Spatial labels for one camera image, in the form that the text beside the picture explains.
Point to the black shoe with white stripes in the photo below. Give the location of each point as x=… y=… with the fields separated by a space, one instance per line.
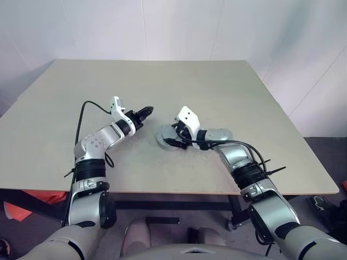
x=320 y=203

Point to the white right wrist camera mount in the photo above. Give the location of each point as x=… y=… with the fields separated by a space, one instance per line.
x=189 y=117

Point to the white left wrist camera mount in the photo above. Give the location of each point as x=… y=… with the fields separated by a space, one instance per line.
x=119 y=115

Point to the grey robot torso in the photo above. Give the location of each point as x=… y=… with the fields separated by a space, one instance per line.
x=195 y=253

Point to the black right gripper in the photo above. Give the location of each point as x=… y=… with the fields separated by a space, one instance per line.
x=185 y=136

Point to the dark shoe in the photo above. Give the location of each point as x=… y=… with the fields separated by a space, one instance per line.
x=4 y=246

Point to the small red object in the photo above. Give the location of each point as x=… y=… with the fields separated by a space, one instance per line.
x=344 y=187

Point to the black flat bar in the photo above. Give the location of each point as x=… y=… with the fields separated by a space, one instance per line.
x=162 y=220

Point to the orange red cloth bundle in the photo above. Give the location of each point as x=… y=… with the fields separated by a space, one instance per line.
x=46 y=196

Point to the grey round motor lid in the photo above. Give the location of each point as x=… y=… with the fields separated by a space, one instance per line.
x=162 y=134

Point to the dark bag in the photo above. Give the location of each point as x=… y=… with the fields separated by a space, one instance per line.
x=340 y=216

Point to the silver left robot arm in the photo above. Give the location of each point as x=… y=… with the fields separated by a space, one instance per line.
x=89 y=146

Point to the dull rounded shape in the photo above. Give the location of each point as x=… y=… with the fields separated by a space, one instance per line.
x=135 y=235

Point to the orange bag with white edge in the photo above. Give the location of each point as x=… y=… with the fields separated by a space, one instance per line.
x=17 y=210

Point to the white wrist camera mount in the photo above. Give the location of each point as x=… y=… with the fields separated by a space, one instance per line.
x=119 y=115
x=189 y=117

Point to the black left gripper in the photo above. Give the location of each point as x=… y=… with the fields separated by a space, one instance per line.
x=135 y=120

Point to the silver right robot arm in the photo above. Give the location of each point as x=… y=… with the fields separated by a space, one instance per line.
x=238 y=157

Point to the black metal table frame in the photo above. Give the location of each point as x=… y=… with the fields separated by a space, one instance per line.
x=162 y=205

